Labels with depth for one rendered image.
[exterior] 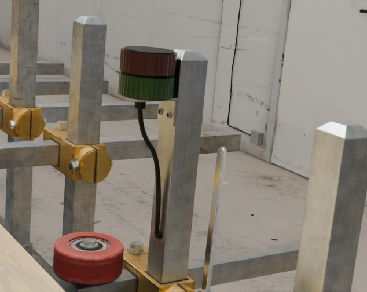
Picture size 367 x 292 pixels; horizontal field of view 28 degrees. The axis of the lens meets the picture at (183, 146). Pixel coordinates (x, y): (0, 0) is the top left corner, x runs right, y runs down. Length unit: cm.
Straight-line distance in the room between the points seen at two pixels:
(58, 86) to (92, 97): 58
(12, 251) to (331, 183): 39
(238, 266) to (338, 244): 36
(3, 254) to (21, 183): 47
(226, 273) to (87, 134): 27
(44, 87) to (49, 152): 54
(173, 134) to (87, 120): 25
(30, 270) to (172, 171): 19
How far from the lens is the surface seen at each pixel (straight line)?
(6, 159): 104
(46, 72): 185
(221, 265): 95
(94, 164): 101
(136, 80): 75
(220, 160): 89
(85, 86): 101
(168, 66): 76
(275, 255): 100
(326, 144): 61
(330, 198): 61
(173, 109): 79
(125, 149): 111
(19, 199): 130
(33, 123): 124
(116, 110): 138
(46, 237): 332
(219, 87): 530
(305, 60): 459
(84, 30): 100
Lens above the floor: 123
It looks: 14 degrees down
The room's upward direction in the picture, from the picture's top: 5 degrees clockwise
